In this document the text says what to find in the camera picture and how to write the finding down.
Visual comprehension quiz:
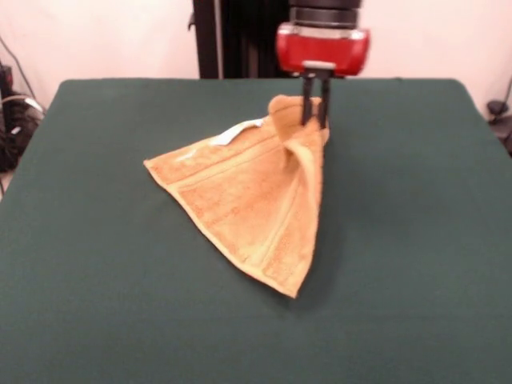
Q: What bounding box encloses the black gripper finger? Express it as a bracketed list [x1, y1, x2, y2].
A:
[318, 75, 333, 131]
[302, 74, 316, 126]

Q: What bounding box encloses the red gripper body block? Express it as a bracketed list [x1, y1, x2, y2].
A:
[275, 22, 372, 79]

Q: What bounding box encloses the tan terry towel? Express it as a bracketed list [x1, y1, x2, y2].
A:
[143, 94, 331, 300]

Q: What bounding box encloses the dark stand base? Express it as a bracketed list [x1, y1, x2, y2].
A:
[486, 99, 512, 157]

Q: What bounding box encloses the dark green table cloth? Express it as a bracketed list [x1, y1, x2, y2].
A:
[0, 78, 512, 384]

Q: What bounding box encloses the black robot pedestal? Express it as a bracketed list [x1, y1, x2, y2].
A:
[186, 0, 305, 80]

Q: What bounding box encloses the black cable tangle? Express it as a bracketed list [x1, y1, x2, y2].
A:
[0, 94, 46, 173]

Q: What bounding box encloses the black wall box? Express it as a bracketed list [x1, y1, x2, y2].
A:
[0, 63, 16, 99]

